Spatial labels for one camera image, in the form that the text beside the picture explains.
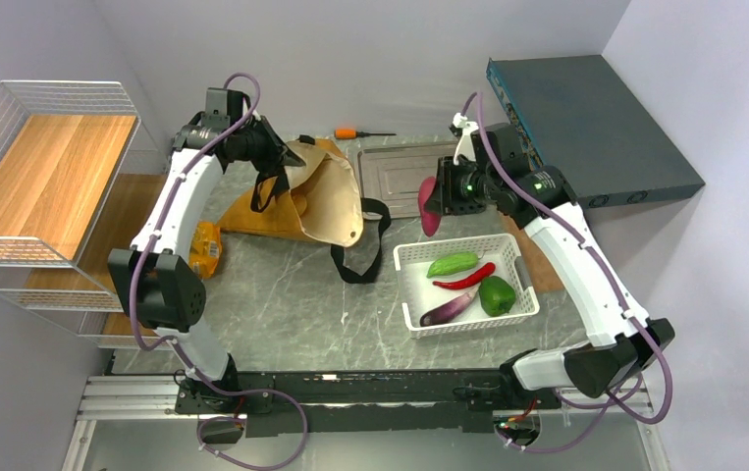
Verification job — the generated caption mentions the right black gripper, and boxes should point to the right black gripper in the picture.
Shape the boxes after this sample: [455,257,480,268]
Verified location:
[427,155,500,216]

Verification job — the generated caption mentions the purple sweet potato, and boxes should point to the purple sweet potato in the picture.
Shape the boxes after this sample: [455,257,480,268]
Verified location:
[416,177,444,237]

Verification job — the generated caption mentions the tan grocery bag black straps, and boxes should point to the tan grocery bag black straps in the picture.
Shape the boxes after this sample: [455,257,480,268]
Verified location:
[215,134,394,286]

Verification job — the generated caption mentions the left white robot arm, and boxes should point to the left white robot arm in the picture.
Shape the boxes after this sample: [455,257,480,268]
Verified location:
[107,87,305,412]

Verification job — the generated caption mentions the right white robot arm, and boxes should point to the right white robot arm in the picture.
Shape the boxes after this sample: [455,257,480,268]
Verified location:
[418,115,674,407]

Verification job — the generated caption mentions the silver metal tray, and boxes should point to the silver metal tray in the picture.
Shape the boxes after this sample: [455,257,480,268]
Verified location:
[350,142,456,219]

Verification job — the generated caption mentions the green bitter gourd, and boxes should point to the green bitter gourd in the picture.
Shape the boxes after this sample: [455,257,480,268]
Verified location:
[427,252,480,279]

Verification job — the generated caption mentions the red chili pepper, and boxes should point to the red chili pepper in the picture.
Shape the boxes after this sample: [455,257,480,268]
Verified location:
[432,262,496,290]

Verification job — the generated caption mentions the white plastic basket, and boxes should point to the white plastic basket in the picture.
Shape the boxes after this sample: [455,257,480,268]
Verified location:
[393,234,540,339]

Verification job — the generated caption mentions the purple eggplant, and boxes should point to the purple eggplant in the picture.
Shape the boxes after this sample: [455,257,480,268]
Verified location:
[419,288,478,327]

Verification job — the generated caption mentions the green bell pepper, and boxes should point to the green bell pepper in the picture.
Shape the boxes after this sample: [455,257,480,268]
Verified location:
[478,276,517,317]

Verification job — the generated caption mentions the yellow snack packet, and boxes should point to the yellow snack packet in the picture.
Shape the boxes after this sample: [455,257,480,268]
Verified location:
[188,221,222,280]

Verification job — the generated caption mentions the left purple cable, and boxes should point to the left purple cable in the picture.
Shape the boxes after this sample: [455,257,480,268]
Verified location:
[125,73,310,471]

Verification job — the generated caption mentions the purple cable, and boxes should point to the purple cable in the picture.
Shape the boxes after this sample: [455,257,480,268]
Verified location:
[125,73,310,471]
[461,90,674,455]

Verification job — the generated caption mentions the orange handled screwdriver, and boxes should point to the orange handled screwdriver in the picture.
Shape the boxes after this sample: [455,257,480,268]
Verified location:
[333,129,395,140]

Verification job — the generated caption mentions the dark network switch box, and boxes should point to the dark network switch box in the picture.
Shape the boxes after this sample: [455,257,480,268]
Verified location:
[486,55,705,208]

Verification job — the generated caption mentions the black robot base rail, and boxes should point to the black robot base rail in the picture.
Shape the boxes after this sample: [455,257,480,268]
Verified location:
[78,370,570,449]

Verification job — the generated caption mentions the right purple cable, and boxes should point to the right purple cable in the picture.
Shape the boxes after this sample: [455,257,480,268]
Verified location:
[461,90,674,455]

